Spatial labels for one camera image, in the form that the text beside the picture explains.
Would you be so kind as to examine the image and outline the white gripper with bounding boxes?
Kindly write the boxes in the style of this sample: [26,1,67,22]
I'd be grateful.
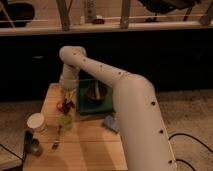
[59,75,78,101]

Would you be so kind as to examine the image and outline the dark red grapes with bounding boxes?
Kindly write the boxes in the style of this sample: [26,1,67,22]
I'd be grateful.
[62,100,75,114]

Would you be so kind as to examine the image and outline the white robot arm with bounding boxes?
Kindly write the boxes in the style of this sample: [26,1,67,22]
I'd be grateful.
[59,46,177,171]

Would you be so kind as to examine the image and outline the green plastic cup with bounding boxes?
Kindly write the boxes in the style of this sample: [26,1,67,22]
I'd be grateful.
[59,115,73,130]

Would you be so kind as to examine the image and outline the orange fruit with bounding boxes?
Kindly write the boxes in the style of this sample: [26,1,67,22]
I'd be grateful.
[56,101,63,111]

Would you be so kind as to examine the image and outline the green tray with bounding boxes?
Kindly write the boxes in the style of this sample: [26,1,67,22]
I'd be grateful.
[76,79,114,115]

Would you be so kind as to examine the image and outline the dark brown bowl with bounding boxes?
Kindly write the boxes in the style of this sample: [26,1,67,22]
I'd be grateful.
[85,81,107,102]

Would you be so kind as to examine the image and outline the metal fork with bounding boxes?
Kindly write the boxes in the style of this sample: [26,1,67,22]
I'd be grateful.
[52,125,62,150]

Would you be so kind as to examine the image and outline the wooden railing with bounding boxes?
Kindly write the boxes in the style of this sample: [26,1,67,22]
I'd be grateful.
[0,0,213,36]

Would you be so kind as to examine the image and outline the black cable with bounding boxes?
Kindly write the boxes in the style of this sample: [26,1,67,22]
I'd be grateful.
[168,132,213,171]

